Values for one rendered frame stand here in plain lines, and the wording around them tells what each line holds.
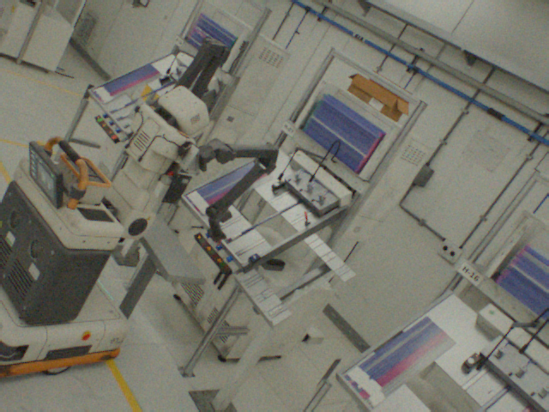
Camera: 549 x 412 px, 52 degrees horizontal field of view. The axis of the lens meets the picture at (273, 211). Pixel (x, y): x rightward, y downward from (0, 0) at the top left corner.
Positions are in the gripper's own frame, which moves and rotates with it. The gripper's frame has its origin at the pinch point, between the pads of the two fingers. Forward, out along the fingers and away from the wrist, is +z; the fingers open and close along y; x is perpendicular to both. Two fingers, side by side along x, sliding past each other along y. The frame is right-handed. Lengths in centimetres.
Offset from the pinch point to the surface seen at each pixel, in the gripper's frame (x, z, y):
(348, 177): -80, -11, -12
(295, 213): -46.9, 1.7, -5.9
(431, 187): -192, 86, 17
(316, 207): -56, -4, -14
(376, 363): -20, -1, -104
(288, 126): -80, -12, 46
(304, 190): -59, -4, 1
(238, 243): -9.0, 1.4, -4.9
